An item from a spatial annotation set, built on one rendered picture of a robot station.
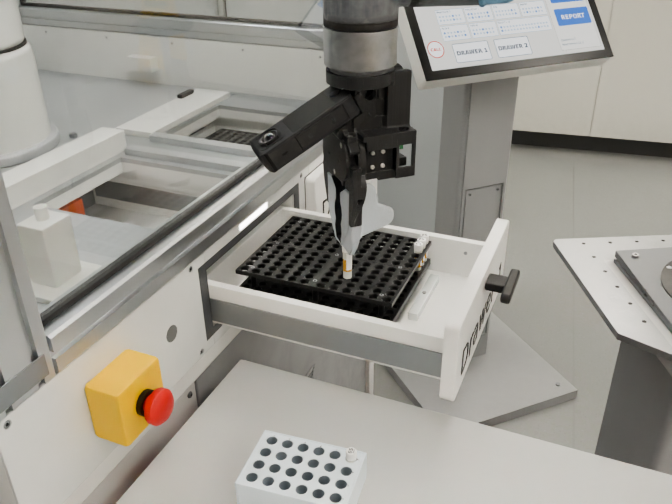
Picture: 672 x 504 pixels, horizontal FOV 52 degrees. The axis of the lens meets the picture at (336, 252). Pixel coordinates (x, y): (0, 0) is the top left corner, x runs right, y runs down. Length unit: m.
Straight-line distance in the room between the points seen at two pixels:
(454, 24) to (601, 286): 0.73
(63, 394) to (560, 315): 2.01
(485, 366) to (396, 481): 1.37
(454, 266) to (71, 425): 0.57
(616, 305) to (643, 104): 2.79
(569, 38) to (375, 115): 1.11
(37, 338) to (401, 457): 0.43
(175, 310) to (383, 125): 0.34
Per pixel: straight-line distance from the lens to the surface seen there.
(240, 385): 0.96
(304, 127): 0.70
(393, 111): 0.74
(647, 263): 1.27
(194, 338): 0.92
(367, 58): 0.70
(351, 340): 0.86
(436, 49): 1.61
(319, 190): 1.15
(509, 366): 2.19
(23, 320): 0.69
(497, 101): 1.82
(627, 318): 1.16
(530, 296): 2.61
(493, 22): 1.71
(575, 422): 2.11
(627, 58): 3.85
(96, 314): 0.75
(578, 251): 1.32
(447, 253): 1.03
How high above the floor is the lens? 1.37
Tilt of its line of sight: 29 degrees down
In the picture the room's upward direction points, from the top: 1 degrees counter-clockwise
